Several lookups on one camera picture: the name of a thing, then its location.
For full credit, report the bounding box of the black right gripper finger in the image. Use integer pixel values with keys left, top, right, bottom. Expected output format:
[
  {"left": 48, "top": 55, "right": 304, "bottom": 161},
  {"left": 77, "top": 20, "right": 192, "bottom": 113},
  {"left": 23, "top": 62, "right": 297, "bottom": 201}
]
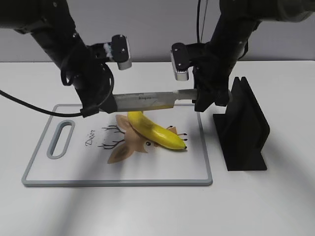
[
  {"left": 214, "top": 89, "right": 229, "bottom": 107},
  {"left": 192, "top": 90, "right": 215, "bottom": 112}
]

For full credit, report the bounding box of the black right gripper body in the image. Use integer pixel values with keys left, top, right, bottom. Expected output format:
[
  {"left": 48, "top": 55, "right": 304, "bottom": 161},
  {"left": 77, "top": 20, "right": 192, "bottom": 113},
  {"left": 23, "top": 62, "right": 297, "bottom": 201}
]
[{"left": 188, "top": 42, "right": 238, "bottom": 95}]

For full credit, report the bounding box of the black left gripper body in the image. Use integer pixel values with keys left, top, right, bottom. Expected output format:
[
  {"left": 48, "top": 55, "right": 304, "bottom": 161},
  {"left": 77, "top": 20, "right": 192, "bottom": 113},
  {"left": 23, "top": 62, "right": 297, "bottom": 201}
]
[{"left": 60, "top": 42, "right": 116, "bottom": 108}]

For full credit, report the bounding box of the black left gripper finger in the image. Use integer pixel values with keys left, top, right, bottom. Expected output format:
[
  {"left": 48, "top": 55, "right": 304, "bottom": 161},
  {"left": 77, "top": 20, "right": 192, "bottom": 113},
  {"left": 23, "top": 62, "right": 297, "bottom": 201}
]
[{"left": 81, "top": 95, "right": 117, "bottom": 118}]

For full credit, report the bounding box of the white handled kitchen knife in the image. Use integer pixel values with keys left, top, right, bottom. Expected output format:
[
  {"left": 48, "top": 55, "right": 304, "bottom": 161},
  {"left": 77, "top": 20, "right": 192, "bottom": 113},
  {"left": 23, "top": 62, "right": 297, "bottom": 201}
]
[{"left": 112, "top": 88, "right": 233, "bottom": 113}]

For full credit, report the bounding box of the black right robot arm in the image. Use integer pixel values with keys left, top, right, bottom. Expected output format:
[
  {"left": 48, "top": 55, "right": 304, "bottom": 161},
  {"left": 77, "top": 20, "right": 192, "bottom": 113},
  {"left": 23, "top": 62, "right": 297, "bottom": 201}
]
[{"left": 188, "top": 0, "right": 315, "bottom": 112}]

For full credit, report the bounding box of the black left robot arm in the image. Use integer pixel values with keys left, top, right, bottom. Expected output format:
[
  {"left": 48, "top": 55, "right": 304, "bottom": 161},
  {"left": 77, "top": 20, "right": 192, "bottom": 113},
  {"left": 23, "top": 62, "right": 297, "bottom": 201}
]
[{"left": 0, "top": 0, "right": 118, "bottom": 118}]

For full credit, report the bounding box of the yellow plastic banana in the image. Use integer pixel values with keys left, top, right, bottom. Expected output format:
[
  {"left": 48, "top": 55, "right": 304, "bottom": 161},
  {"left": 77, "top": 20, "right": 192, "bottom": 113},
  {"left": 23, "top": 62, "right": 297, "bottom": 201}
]
[{"left": 127, "top": 111, "right": 187, "bottom": 150}]

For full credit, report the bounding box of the black knife stand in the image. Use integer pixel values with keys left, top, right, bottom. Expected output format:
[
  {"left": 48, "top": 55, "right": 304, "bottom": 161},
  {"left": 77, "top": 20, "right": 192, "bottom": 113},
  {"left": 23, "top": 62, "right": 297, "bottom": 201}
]
[{"left": 213, "top": 77, "right": 270, "bottom": 171}]

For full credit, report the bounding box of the white deer cutting board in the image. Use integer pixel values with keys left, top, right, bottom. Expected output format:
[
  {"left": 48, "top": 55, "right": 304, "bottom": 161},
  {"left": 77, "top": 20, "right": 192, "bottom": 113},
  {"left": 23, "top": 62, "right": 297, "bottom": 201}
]
[{"left": 22, "top": 104, "right": 213, "bottom": 187}]

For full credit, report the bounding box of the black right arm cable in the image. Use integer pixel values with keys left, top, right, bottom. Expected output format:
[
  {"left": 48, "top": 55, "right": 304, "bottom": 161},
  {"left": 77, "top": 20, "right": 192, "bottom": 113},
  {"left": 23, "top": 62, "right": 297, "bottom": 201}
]
[{"left": 196, "top": 0, "right": 208, "bottom": 44}]

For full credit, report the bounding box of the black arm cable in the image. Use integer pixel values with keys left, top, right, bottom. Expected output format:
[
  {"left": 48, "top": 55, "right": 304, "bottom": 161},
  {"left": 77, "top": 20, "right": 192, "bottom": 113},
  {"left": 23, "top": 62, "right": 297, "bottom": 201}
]
[
  {"left": 196, "top": 0, "right": 208, "bottom": 44},
  {"left": 0, "top": 89, "right": 86, "bottom": 118}
]

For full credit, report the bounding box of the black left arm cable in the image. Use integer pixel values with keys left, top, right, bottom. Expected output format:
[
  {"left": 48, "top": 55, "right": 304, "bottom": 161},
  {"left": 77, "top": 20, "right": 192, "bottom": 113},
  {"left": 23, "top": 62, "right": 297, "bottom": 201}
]
[{"left": 0, "top": 89, "right": 86, "bottom": 118}]

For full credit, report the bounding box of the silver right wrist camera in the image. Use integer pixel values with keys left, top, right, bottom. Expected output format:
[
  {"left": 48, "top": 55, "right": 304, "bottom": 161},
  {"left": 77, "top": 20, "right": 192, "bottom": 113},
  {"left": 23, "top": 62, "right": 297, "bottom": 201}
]
[{"left": 171, "top": 43, "right": 190, "bottom": 81}]

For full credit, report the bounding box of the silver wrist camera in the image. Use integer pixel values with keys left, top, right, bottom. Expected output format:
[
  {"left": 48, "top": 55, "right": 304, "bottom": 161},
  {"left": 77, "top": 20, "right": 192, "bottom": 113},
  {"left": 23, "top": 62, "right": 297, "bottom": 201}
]
[
  {"left": 171, "top": 43, "right": 190, "bottom": 81},
  {"left": 111, "top": 34, "right": 132, "bottom": 70}
]

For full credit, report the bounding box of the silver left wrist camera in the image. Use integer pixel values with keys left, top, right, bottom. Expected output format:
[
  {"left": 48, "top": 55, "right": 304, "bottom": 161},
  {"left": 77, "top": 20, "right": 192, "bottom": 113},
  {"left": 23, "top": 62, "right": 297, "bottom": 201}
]
[{"left": 111, "top": 34, "right": 132, "bottom": 70}]

